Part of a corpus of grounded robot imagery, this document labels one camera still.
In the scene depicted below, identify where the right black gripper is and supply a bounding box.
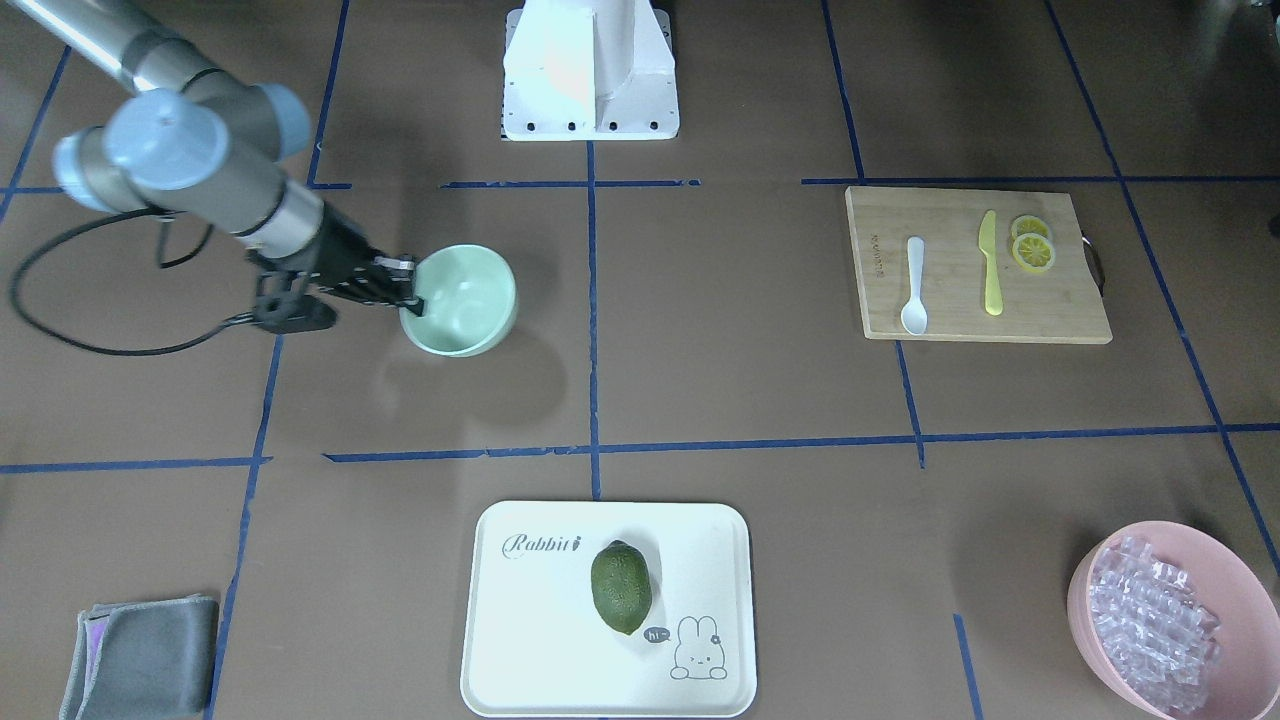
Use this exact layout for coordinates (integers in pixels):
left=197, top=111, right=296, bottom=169
left=303, top=215, right=426, bottom=316

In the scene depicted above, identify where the green ceramic bowl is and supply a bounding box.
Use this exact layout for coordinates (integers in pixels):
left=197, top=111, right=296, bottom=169
left=399, top=243, right=518, bottom=357

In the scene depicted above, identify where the white plastic spoon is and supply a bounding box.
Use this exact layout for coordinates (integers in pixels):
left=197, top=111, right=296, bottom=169
left=899, top=236, right=928, bottom=336

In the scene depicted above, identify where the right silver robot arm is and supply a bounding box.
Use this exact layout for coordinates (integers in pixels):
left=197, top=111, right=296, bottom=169
left=15, top=1, right=425, bottom=325

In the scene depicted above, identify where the pink bowl with ice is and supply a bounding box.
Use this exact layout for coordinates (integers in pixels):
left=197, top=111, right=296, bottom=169
left=1066, top=521, right=1279, bottom=719

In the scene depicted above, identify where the cream rabbit tray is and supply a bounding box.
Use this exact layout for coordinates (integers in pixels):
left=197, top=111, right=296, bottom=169
left=460, top=501, right=758, bottom=719

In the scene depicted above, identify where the green avocado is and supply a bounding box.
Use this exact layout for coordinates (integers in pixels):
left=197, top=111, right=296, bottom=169
left=589, top=539, right=653, bottom=635

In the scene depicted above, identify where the grey folded cloth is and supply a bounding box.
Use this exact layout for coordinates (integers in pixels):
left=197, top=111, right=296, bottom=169
left=58, top=594, right=219, bottom=719

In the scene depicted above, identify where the bamboo cutting board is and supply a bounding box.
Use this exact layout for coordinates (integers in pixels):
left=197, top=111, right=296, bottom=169
left=844, top=186, right=1114, bottom=345

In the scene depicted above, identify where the yellow plastic knife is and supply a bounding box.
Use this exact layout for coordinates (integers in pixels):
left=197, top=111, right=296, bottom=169
left=978, top=210, right=1004, bottom=316

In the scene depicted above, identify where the front lemon slice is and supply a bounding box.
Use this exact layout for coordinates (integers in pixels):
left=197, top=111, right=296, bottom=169
left=1011, top=232, right=1057, bottom=274

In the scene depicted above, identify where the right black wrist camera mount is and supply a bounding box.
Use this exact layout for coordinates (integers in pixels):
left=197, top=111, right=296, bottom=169
left=246, top=250, right=338, bottom=334

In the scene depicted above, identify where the black camera cable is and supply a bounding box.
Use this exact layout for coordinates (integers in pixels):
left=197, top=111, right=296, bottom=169
left=8, top=205, right=262, bottom=357

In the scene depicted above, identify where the white pedestal column base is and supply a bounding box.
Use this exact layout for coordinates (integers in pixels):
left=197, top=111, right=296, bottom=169
left=500, top=1, right=681, bottom=142

